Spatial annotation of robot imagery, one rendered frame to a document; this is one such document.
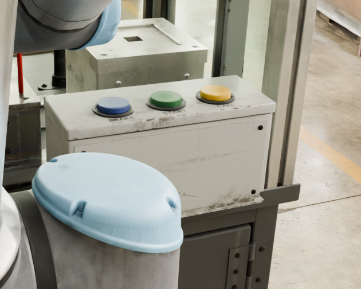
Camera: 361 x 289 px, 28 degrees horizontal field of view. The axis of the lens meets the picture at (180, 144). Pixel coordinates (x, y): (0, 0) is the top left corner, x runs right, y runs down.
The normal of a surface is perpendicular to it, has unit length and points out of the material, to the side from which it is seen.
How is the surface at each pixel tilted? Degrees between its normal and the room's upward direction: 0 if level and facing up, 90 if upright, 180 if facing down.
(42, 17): 127
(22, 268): 56
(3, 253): 65
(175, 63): 90
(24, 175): 0
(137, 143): 90
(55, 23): 138
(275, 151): 90
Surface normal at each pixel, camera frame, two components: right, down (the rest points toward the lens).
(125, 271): 0.35, 0.39
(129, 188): 0.17, -0.91
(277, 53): -0.91, 0.14
